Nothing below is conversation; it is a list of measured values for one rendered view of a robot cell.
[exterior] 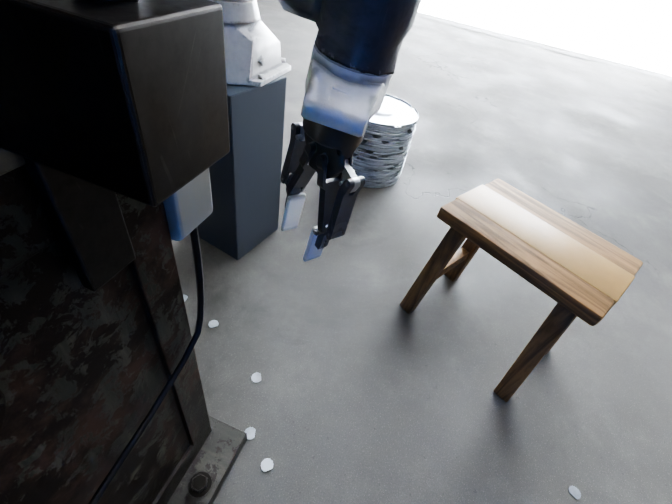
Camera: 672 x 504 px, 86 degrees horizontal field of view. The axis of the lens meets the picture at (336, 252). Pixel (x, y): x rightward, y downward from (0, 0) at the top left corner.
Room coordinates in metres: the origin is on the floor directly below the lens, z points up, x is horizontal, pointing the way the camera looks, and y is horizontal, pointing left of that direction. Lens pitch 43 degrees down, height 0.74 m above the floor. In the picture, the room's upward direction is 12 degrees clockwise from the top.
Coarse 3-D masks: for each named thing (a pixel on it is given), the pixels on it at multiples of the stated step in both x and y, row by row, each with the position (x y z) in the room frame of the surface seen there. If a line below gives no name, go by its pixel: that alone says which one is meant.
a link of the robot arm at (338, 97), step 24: (312, 72) 0.37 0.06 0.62; (336, 72) 0.37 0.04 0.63; (360, 72) 0.37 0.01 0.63; (312, 96) 0.34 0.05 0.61; (336, 96) 0.35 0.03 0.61; (360, 96) 0.36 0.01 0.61; (384, 96) 0.41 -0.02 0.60; (312, 120) 0.33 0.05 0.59; (336, 120) 0.33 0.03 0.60; (360, 120) 0.33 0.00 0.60
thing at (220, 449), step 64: (0, 192) 0.13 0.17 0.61; (0, 256) 0.12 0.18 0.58; (64, 256) 0.15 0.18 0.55; (0, 320) 0.10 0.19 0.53; (64, 320) 0.13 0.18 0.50; (128, 320) 0.17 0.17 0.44; (0, 384) 0.08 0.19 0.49; (64, 384) 0.11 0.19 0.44; (128, 384) 0.15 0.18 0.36; (192, 384) 0.22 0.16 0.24; (0, 448) 0.06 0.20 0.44; (64, 448) 0.08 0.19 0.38; (192, 448) 0.19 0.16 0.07
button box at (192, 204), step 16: (208, 176) 0.28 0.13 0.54; (176, 192) 0.23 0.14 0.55; (192, 192) 0.25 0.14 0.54; (208, 192) 0.27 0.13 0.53; (176, 208) 0.23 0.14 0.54; (192, 208) 0.25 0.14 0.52; (208, 208) 0.27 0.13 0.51; (176, 224) 0.23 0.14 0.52; (192, 224) 0.25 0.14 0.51; (176, 240) 0.23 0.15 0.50; (192, 240) 0.25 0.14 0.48; (176, 368) 0.19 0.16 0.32; (160, 400) 0.16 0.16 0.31; (128, 448) 0.11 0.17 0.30; (96, 496) 0.07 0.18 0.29
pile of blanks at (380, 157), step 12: (372, 132) 1.18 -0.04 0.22; (384, 132) 1.18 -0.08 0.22; (396, 132) 1.20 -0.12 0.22; (408, 132) 1.25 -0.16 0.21; (360, 144) 1.18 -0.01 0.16; (372, 144) 1.19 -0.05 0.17; (384, 144) 1.18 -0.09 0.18; (396, 144) 1.20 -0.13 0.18; (408, 144) 1.26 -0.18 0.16; (360, 156) 1.18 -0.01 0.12; (372, 156) 1.19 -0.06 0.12; (384, 156) 1.19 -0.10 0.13; (396, 156) 1.21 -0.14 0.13; (360, 168) 1.18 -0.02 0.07; (372, 168) 1.18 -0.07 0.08; (384, 168) 1.19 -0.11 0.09; (396, 168) 1.23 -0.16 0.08; (372, 180) 1.18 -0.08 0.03; (384, 180) 1.20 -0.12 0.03; (396, 180) 1.25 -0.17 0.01
